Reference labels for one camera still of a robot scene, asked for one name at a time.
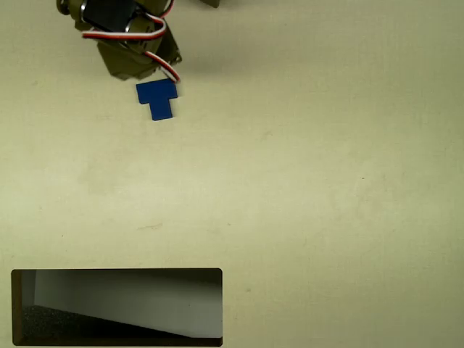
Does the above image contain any white panel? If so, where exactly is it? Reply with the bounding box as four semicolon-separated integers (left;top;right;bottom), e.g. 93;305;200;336
34;270;223;339

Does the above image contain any black foam pad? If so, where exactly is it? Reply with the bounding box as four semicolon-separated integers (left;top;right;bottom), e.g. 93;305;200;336
22;305;120;342

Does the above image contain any blue T-shaped block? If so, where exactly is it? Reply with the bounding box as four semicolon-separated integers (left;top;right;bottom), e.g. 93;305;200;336
136;78;179;122

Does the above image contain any short white red servo cable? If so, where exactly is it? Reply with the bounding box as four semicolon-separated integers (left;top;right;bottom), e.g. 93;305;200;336
81;0;175;41

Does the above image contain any looped white red servo cable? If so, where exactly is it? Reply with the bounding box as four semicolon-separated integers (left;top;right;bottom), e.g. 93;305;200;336
144;51;181;84

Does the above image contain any rectangular bin opening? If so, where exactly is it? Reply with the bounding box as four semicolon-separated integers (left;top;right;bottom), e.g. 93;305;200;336
10;268;223;347

